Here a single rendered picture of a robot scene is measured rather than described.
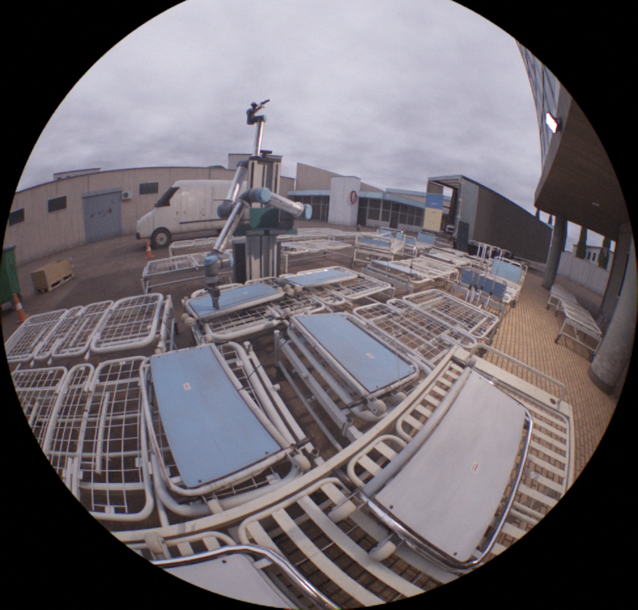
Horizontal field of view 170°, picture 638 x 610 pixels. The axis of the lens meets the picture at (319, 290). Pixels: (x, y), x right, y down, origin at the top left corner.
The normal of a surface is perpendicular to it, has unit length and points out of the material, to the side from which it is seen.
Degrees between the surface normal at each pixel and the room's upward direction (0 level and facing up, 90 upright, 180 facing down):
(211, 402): 5
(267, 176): 90
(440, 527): 6
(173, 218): 89
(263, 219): 90
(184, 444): 5
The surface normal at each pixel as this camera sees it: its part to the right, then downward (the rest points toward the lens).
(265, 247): 0.48, 0.35
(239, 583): 0.12, -0.93
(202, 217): 0.72, 0.27
